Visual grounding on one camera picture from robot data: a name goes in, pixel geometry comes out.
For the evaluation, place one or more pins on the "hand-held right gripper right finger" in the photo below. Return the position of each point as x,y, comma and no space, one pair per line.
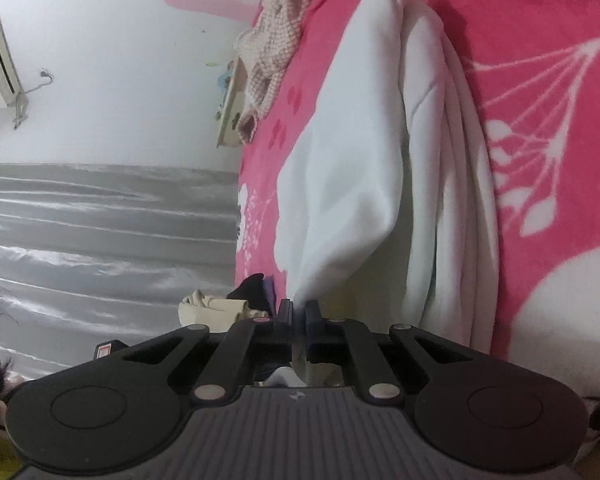
311,321

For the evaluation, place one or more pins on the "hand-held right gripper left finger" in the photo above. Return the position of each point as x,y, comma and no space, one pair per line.
285,316

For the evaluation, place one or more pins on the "white sweatshirt orange print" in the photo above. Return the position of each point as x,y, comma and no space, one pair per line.
355,160

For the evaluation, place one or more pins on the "black cloth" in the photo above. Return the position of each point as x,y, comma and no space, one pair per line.
252,290

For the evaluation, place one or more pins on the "cream folded garment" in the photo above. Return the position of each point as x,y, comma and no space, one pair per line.
205,310

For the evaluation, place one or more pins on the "grey satin curtain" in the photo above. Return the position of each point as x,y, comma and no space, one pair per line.
105,235

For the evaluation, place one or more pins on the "cream nightstand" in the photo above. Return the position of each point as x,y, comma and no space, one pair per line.
230,120

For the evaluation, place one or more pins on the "beige knit sweater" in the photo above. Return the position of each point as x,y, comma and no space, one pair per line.
275,50

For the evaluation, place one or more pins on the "pink floral bed sheet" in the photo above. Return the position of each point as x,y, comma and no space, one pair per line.
555,60

